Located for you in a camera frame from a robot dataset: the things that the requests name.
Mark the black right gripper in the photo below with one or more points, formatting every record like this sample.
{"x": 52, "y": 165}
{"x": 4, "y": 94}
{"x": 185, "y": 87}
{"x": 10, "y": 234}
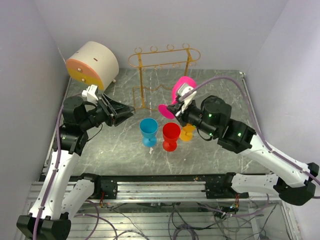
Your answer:
{"x": 176, "y": 109}

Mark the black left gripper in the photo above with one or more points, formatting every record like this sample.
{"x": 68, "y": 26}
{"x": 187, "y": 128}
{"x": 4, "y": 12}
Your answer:
{"x": 116, "y": 107}

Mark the orange wine glass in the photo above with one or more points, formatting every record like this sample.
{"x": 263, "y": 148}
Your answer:
{"x": 186, "y": 133}

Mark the red wine glass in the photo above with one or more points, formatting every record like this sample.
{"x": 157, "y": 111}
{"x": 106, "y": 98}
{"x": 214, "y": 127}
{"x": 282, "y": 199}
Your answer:
{"x": 171, "y": 133}

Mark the pink wine glass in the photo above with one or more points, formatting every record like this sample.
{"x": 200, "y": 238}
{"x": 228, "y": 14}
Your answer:
{"x": 184, "y": 80}

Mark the blue wine glass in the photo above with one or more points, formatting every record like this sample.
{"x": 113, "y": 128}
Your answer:
{"x": 149, "y": 128}

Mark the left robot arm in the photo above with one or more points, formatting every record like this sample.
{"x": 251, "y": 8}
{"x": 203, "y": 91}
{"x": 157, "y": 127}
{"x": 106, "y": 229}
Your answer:
{"x": 50, "y": 216}

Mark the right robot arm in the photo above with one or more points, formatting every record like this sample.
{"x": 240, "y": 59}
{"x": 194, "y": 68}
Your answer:
{"x": 291, "y": 181}

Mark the round beige drawer cabinet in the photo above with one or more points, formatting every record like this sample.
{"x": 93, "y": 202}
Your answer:
{"x": 93, "y": 64}

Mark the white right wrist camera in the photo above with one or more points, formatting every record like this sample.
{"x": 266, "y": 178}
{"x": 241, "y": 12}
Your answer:
{"x": 185, "y": 94}

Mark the gold wire wine glass rack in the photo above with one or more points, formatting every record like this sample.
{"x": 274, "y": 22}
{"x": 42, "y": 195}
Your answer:
{"x": 154, "y": 66}

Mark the aluminium rail frame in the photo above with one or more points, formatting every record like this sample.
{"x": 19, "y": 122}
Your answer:
{"x": 170, "y": 187}

